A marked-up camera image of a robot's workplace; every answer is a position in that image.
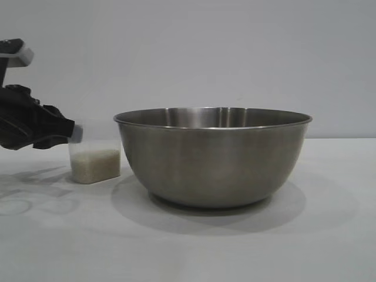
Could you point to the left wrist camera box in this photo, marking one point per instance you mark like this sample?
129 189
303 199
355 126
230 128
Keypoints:
20 57

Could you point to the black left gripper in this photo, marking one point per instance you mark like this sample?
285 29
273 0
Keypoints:
17 120

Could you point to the white rice grains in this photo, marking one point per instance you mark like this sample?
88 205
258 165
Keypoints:
95 167

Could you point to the translucent plastic measuring cup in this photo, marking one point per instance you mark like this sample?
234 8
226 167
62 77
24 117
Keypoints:
97 141

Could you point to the stainless steel mixing bowl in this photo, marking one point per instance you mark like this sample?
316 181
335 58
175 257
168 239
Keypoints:
211 161

